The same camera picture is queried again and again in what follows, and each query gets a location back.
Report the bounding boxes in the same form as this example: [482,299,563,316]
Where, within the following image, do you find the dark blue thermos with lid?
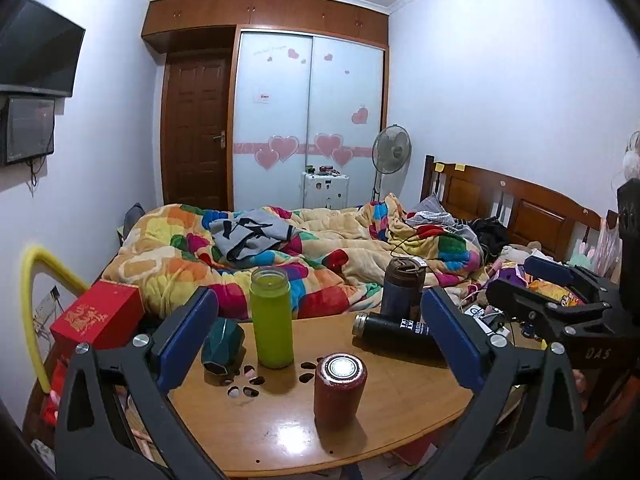
[381,256,429,322]

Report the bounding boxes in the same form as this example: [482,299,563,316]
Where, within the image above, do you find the black wall television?
[0,0,86,98]

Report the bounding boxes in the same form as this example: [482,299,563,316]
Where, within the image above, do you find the black thermos bottle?
[352,312,445,359]

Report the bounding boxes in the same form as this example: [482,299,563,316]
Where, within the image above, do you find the wardrobe with pink hearts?
[141,0,390,212]

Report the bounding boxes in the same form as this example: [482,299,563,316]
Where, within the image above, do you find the pink striped bag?
[592,210,622,277]

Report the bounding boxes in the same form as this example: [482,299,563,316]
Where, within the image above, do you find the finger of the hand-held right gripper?
[486,279,568,346]
[523,254,615,308]

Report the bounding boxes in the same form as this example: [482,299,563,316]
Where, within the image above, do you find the beige plush toy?
[495,241,543,267]

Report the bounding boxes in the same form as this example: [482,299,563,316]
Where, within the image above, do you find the standing fan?
[371,124,413,206]

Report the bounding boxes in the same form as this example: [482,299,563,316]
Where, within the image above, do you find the red gift box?
[50,280,146,352]

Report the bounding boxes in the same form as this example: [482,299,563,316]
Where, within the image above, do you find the orange snack bag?
[527,280,585,308]

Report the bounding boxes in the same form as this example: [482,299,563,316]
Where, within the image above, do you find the grey chair back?
[122,203,147,246]

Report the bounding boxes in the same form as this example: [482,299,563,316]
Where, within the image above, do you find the black clothes pile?
[470,216,512,257]

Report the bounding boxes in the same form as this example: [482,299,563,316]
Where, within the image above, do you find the plaid cloth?
[404,195,483,251]

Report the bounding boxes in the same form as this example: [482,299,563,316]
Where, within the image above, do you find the grey garment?
[209,207,303,263]

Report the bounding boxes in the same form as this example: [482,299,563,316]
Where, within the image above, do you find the small white cabinet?
[301,165,351,209]

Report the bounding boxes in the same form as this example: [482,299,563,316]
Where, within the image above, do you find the brown wooden door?
[162,51,234,212]

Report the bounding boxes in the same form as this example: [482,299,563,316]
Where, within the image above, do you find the colourful patchwork blanket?
[101,193,485,322]

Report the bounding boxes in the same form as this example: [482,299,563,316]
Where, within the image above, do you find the yellow foam tube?
[20,245,91,395]

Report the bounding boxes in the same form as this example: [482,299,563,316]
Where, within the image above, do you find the red cup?
[313,353,368,430]

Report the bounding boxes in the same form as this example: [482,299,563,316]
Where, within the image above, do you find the green bottle cup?
[249,266,295,370]

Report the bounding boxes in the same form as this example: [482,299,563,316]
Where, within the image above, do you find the black framed wall box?
[4,95,57,167]

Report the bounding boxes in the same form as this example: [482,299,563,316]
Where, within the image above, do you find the wooden bed headboard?
[421,155,603,263]

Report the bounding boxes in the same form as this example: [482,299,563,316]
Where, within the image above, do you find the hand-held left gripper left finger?
[54,286,231,480]

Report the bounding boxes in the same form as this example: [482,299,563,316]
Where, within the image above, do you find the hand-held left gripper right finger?
[420,286,588,480]

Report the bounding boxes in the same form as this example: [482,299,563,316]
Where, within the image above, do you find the person's right forearm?
[584,375,640,463]

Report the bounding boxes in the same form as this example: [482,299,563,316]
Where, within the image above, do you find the dark green faceted cup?
[201,317,246,375]

